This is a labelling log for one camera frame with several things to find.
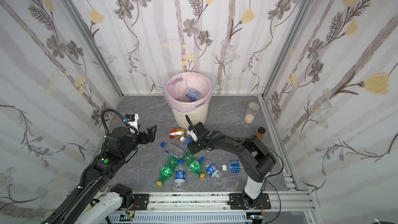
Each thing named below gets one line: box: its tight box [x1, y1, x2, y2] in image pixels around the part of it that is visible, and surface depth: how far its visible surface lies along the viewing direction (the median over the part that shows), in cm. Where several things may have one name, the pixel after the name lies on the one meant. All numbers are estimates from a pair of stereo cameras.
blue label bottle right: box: [221, 159, 245, 175], surface depth 82 cm
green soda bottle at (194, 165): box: [183, 151, 206, 180], surface depth 83 cm
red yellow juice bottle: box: [168, 127, 185, 140], surface depth 95 cm
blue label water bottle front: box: [174, 159, 187, 192], surface depth 80 cm
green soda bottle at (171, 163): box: [156, 155, 179, 187], surface depth 82 cm
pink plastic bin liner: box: [163, 72, 213, 113], surface depth 93 cm
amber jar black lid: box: [256, 126, 266, 140], surface depth 92 cm
